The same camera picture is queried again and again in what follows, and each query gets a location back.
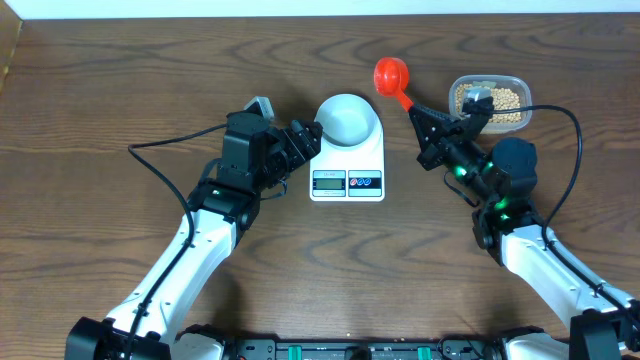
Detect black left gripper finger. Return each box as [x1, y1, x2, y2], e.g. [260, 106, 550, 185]
[304, 122, 323, 156]
[290, 120, 313, 145]

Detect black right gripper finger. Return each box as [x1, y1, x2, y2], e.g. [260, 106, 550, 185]
[408, 109, 440, 156]
[410, 104, 463, 128]

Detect red measuring scoop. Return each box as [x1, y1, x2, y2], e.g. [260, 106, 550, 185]
[373, 57, 414, 112]

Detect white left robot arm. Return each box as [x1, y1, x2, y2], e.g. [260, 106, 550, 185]
[64, 110, 323, 359]

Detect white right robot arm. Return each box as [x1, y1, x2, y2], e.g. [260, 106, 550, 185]
[407, 104, 639, 359]

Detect grey bowl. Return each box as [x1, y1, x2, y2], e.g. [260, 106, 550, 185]
[315, 94, 380, 147]

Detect white digital kitchen scale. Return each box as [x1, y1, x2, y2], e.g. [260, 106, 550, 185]
[309, 122, 386, 202]

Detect soybeans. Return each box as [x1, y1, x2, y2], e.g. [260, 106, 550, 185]
[455, 83, 522, 124]

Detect clear plastic container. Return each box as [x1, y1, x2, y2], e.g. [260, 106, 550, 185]
[448, 75, 533, 135]

